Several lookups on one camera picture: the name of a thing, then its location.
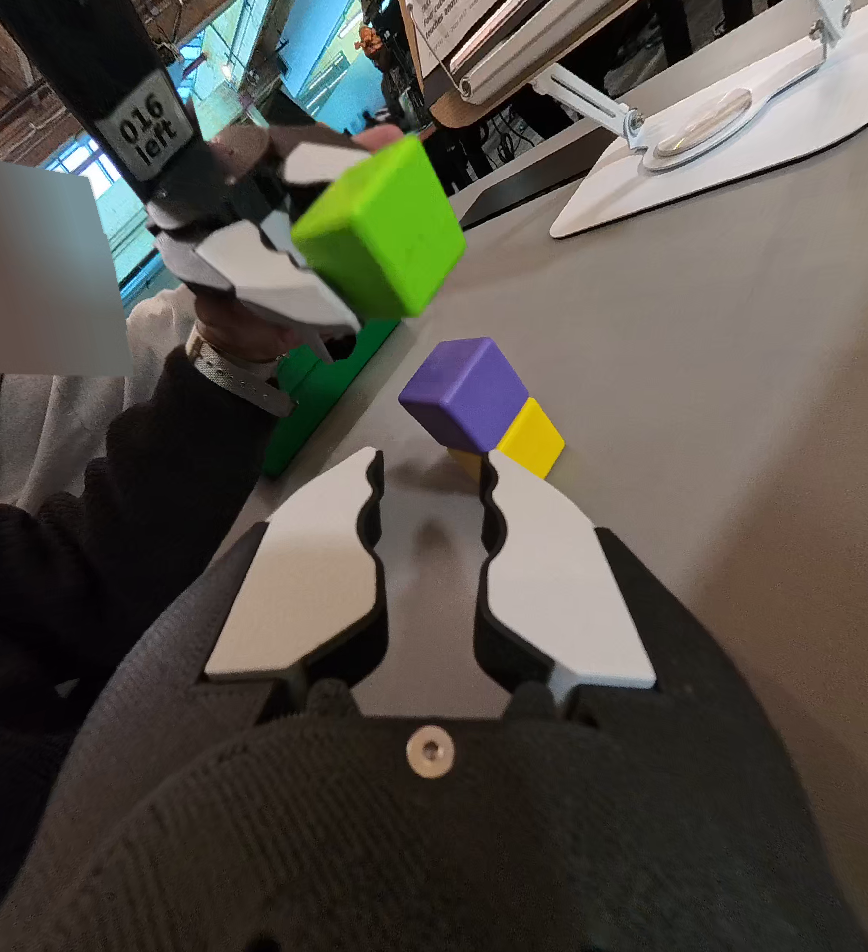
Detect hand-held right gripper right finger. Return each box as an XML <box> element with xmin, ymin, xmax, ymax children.
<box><xmin>477</xmin><ymin>450</ymin><xmax>658</xmax><ymax>718</ymax></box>

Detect white metal stand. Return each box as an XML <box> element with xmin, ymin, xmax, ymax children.
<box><xmin>550</xmin><ymin>0</ymin><xmax>868</xmax><ymax>240</ymax></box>

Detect green plastic bin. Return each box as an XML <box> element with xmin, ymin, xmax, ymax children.
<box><xmin>261</xmin><ymin>318</ymin><xmax>399</xmax><ymax>478</ymax></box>

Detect printed paper sheet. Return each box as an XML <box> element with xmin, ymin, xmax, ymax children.
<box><xmin>413</xmin><ymin>0</ymin><xmax>531</xmax><ymax>64</ymax></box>

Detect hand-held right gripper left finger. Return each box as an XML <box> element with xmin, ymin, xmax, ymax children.
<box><xmin>203</xmin><ymin>447</ymin><xmax>390</xmax><ymax>715</ymax></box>

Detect purple cube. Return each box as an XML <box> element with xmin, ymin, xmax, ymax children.
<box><xmin>398</xmin><ymin>337</ymin><xmax>531</xmax><ymax>455</ymax></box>

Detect lime green cube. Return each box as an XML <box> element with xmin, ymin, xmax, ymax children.
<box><xmin>291</xmin><ymin>134</ymin><xmax>468</xmax><ymax>319</ymax></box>

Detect person's left forearm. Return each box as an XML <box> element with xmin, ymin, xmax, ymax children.
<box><xmin>0</xmin><ymin>350</ymin><xmax>280</xmax><ymax>670</ymax></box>

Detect yellow cube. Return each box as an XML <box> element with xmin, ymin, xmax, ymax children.
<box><xmin>449</xmin><ymin>398</ymin><xmax>566</xmax><ymax>482</ymax></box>

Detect black desk panel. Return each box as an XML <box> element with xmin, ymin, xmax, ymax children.
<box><xmin>458</xmin><ymin>156</ymin><xmax>592</xmax><ymax>230</ymax></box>

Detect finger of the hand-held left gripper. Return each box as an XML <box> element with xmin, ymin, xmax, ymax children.
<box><xmin>280</xmin><ymin>141</ymin><xmax>373</xmax><ymax>208</ymax></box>
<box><xmin>194</xmin><ymin>210</ymin><xmax>365</xmax><ymax>365</ymax></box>

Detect grey desk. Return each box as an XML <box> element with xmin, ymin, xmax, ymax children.
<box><xmin>211</xmin><ymin>45</ymin><xmax>868</xmax><ymax>952</ymax></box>

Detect beige wristwatch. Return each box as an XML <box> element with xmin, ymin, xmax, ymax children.
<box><xmin>183</xmin><ymin>326</ymin><xmax>298</xmax><ymax>419</ymax></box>

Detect person's dark clothing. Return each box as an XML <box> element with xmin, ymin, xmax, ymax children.
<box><xmin>0</xmin><ymin>617</ymin><xmax>108</xmax><ymax>952</ymax></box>

